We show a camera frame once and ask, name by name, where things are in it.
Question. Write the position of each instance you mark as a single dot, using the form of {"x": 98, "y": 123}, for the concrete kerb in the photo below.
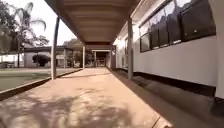
{"x": 20, "y": 89}

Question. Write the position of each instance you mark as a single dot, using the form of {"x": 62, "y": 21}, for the grass lawn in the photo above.
{"x": 13, "y": 81}

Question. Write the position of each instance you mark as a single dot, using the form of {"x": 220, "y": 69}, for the dark round bush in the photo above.
{"x": 41, "y": 59}

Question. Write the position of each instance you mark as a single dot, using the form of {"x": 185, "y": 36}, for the dark drain channel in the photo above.
{"x": 186, "y": 106}

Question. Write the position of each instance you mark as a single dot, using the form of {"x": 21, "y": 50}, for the covered walkway roof with posts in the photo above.
{"x": 96, "y": 20}

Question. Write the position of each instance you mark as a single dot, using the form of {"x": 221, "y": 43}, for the white building with dark windows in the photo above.
{"x": 180, "y": 60}

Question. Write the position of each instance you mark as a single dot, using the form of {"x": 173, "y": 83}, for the tan concrete path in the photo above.
{"x": 90, "y": 96}

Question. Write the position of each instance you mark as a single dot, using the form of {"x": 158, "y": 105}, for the low grey building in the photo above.
{"x": 31, "y": 58}

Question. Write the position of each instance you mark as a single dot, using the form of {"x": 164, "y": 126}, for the palm tree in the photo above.
{"x": 23, "y": 33}

